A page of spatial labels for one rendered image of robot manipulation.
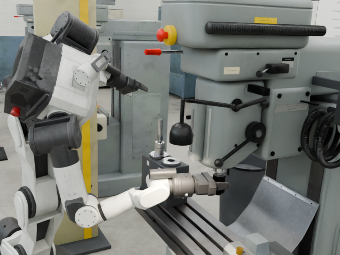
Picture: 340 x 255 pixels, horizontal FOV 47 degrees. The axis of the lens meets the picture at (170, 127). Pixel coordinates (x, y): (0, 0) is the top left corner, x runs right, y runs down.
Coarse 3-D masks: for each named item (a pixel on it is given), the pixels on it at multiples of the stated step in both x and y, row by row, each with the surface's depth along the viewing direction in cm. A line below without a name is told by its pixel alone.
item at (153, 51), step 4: (144, 52) 130; (148, 52) 129; (152, 52) 129; (156, 52) 130; (160, 52) 130; (164, 52) 132; (168, 52) 133; (172, 52) 133; (176, 52) 134; (180, 52) 135
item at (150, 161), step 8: (152, 152) 189; (144, 160) 187; (152, 160) 182; (160, 160) 182; (168, 160) 181; (176, 160) 179; (144, 168) 188; (152, 168) 182; (160, 168) 176; (176, 168) 174; (184, 168) 177; (144, 176) 189; (144, 184) 190; (168, 200) 176; (176, 200) 179; (184, 200) 182
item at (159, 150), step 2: (154, 146) 186; (156, 146) 184; (158, 146) 184; (160, 146) 184; (162, 146) 184; (154, 148) 186; (156, 148) 184; (158, 148) 184; (160, 148) 184; (162, 148) 184; (154, 150) 186; (156, 150) 185; (158, 150) 184; (160, 150) 184; (162, 150) 185; (154, 152) 186; (156, 152) 185; (158, 152) 184; (160, 152) 184; (162, 152) 185; (156, 154) 185; (158, 154) 185; (160, 154) 185; (162, 154) 185
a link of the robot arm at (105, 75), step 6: (108, 66) 173; (102, 72) 175; (108, 72) 177; (114, 72) 176; (120, 72) 178; (102, 78) 174; (108, 78) 177; (114, 78) 179; (102, 84) 177; (108, 84) 181; (114, 84) 181
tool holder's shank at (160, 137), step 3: (159, 120) 181; (162, 120) 182; (159, 123) 182; (162, 123) 182; (159, 126) 182; (162, 126) 183; (159, 129) 182; (162, 129) 183; (159, 132) 183; (159, 135) 183; (159, 138) 183; (162, 138) 184; (159, 141) 184
